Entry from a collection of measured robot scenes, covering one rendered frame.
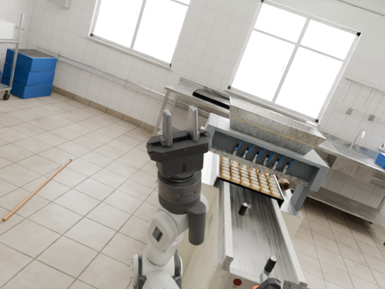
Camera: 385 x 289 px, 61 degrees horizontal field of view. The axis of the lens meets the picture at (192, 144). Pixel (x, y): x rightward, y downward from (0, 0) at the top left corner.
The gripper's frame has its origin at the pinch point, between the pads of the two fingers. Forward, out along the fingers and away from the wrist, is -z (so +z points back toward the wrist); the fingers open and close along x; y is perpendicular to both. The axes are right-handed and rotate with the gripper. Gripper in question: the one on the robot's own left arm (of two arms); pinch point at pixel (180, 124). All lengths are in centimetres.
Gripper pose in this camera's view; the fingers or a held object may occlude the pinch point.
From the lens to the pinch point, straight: 58.7
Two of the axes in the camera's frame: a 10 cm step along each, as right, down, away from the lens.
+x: 9.2, -2.0, 3.3
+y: 3.9, 5.3, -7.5
